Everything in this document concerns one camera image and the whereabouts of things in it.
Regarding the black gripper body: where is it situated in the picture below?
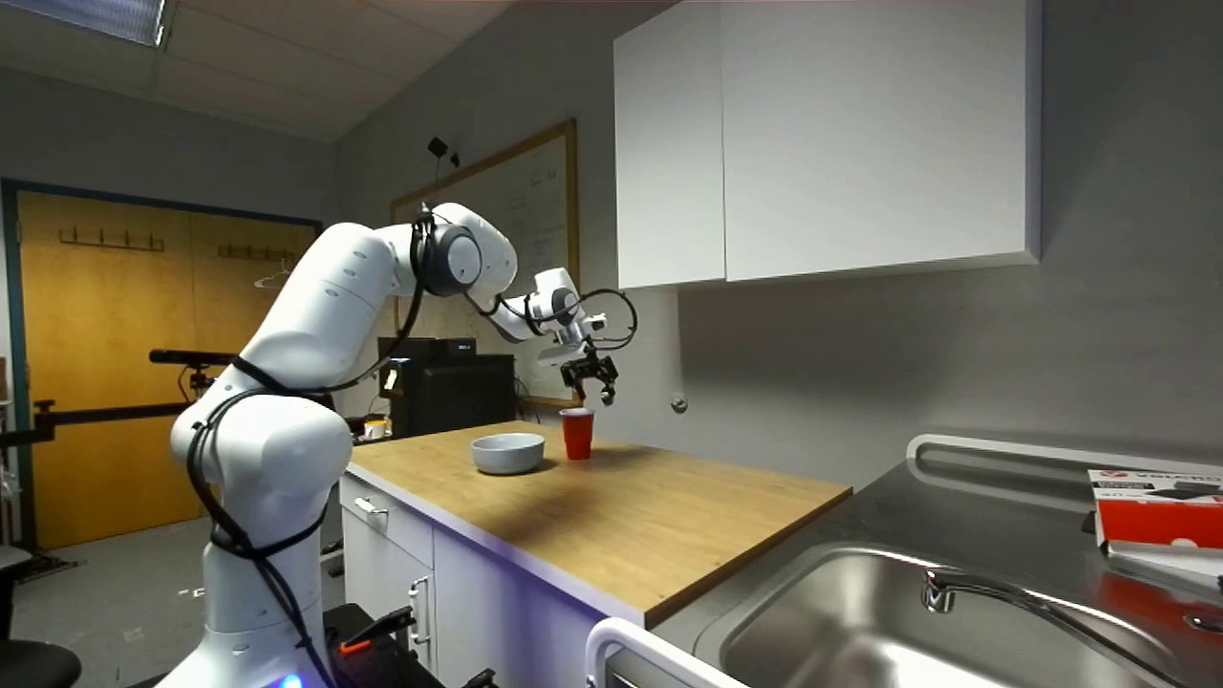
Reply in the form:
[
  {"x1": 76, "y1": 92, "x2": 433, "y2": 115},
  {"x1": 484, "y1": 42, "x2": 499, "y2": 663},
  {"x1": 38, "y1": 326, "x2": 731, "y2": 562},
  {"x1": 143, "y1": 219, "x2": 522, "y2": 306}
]
[{"x1": 559, "y1": 339, "x2": 624, "y2": 381}]

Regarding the red plastic cup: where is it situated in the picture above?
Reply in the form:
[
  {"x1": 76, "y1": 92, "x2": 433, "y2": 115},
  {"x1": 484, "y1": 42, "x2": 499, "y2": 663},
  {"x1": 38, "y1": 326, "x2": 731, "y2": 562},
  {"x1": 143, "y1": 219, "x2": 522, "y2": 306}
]
[{"x1": 559, "y1": 404, "x2": 599, "y2": 464}]

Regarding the grey round bowl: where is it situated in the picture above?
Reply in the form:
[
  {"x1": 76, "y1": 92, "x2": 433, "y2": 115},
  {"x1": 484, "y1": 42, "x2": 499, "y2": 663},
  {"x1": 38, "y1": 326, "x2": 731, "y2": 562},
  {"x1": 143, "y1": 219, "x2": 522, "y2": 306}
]
[{"x1": 471, "y1": 430, "x2": 551, "y2": 479}]

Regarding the black box appliance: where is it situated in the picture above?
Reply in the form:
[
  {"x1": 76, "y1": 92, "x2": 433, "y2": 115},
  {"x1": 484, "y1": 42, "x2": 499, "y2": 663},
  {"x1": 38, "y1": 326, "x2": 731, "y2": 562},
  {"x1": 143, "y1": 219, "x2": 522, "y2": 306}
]
[{"x1": 378, "y1": 338, "x2": 520, "y2": 439}]

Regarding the wood framed whiteboard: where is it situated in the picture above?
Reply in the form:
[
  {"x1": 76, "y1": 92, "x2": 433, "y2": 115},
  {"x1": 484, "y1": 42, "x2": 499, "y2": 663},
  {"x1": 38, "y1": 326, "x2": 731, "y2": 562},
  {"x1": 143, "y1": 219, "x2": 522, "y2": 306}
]
[{"x1": 384, "y1": 120, "x2": 583, "y2": 414}]

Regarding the white base cabinet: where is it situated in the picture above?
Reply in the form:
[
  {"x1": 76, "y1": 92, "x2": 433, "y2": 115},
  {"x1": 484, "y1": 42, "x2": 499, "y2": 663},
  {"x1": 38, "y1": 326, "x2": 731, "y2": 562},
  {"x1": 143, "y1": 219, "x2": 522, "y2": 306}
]
[{"x1": 337, "y1": 472, "x2": 607, "y2": 688}]

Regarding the stainless steel sink unit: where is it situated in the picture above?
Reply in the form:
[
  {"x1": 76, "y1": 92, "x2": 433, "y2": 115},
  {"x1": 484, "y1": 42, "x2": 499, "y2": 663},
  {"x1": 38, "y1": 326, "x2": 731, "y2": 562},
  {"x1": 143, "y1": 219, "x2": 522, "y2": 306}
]
[{"x1": 654, "y1": 455, "x2": 1223, "y2": 688}]

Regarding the black red base box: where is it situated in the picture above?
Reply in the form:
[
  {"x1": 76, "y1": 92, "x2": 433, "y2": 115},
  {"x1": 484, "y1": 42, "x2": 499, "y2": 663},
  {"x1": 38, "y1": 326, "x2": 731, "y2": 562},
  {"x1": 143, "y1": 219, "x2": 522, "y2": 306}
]
[{"x1": 326, "y1": 603, "x2": 443, "y2": 688}]

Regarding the chrome faucet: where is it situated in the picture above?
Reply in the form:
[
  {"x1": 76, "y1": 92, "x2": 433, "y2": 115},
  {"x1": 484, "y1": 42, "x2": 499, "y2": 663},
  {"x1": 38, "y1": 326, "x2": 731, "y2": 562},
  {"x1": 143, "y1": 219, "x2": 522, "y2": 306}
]
[{"x1": 918, "y1": 566, "x2": 1150, "y2": 653}]

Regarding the wooden door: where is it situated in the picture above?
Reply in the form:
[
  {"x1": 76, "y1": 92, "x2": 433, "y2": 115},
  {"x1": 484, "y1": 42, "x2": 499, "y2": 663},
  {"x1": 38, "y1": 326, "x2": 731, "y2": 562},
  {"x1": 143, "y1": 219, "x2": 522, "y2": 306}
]
[{"x1": 12, "y1": 186, "x2": 319, "y2": 553}]

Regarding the red cardboard box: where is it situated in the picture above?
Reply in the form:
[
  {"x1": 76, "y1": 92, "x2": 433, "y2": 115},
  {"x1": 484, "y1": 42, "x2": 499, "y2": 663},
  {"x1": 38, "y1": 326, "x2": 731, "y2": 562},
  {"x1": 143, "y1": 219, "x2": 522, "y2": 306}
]
[{"x1": 1085, "y1": 465, "x2": 1223, "y2": 553}]

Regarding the ceiling light panel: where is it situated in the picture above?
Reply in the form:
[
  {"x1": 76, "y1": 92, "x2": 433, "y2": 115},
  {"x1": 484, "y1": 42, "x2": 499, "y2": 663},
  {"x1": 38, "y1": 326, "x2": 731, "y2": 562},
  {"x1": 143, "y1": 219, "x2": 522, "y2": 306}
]
[{"x1": 0, "y1": 0, "x2": 177, "y2": 55}]

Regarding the black office chair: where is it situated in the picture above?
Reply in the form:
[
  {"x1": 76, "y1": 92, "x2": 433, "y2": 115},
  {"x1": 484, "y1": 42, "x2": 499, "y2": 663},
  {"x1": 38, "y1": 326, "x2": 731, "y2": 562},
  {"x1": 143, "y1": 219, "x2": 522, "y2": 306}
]
[{"x1": 0, "y1": 547, "x2": 87, "y2": 688}]

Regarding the silver cabinet handle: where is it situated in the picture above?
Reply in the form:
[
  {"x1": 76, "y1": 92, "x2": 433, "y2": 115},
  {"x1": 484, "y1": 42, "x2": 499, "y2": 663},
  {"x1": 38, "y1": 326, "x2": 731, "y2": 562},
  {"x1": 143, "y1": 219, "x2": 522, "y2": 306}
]
[
  {"x1": 403, "y1": 576, "x2": 434, "y2": 664},
  {"x1": 346, "y1": 492, "x2": 393, "y2": 530}
]

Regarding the white tube rail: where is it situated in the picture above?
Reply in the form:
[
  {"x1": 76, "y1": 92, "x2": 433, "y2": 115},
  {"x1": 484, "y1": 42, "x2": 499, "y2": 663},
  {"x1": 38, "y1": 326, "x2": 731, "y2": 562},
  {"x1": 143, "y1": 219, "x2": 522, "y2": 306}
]
[
  {"x1": 579, "y1": 616, "x2": 757, "y2": 688},
  {"x1": 906, "y1": 431, "x2": 1223, "y2": 492}
]

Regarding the white wall cabinet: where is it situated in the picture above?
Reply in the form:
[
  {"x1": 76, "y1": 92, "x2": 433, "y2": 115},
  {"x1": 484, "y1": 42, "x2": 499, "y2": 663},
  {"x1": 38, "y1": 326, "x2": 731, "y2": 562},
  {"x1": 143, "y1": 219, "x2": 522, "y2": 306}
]
[{"x1": 610, "y1": 0, "x2": 1045, "y2": 296}]

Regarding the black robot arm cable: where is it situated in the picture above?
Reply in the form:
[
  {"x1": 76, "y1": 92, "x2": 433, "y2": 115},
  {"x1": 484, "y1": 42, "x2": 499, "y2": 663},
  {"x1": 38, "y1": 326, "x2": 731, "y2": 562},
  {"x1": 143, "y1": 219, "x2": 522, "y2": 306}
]
[{"x1": 182, "y1": 208, "x2": 443, "y2": 688}]

